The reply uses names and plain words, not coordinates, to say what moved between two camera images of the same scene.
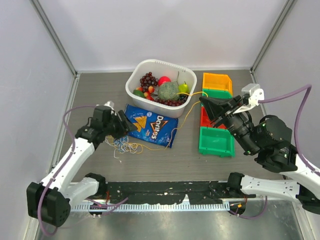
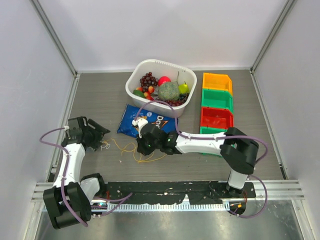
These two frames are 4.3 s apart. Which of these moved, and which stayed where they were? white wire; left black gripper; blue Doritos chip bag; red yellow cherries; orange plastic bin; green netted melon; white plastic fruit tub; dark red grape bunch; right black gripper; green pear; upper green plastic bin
Moved: right black gripper; white wire; left black gripper
Stayed: dark red grape bunch; white plastic fruit tub; green netted melon; orange plastic bin; red yellow cherries; upper green plastic bin; green pear; blue Doritos chip bag
